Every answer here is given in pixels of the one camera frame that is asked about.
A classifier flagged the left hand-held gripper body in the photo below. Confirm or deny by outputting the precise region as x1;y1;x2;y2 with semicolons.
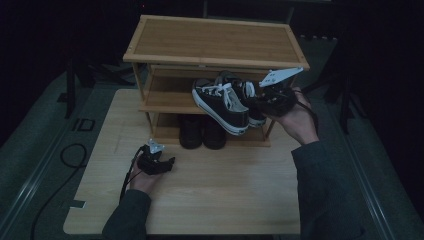
136;138;166;176

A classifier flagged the person's right hand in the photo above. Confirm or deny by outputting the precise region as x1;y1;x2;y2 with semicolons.
267;86;320;146

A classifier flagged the person's left hand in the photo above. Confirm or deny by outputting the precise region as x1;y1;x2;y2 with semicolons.
127;162;165;196

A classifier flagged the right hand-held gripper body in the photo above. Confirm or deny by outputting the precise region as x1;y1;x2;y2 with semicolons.
255;66;305;118

